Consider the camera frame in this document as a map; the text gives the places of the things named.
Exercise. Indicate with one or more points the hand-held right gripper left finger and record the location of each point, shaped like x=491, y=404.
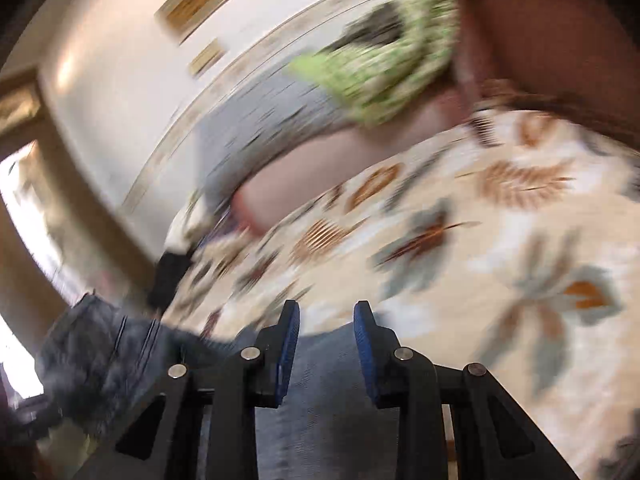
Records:
x=287, y=355

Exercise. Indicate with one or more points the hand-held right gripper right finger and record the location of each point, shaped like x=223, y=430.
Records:
x=367, y=355

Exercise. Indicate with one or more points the grey-blue denim pants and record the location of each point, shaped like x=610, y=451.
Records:
x=325, y=435

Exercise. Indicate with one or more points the leaf print blanket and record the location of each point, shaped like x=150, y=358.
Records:
x=450, y=285

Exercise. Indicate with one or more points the black cloth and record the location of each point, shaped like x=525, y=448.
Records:
x=167, y=280

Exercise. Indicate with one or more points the white printed pillow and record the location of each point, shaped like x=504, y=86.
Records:
x=177, y=235

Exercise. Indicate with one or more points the pink brown bolster cushion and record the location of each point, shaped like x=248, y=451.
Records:
x=310, y=175

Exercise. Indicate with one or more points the grey quilted pillow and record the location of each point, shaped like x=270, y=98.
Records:
x=260, y=130

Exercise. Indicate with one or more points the green patterned blanket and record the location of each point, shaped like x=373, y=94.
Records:
x=390, y=80

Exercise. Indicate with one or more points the wooden stained glass door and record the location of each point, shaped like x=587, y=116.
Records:
x=25, y=110

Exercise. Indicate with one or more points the dark grey cloth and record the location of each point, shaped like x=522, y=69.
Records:
x=375, y=25

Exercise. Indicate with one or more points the framed wall picture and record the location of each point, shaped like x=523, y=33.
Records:
x=192, y=5

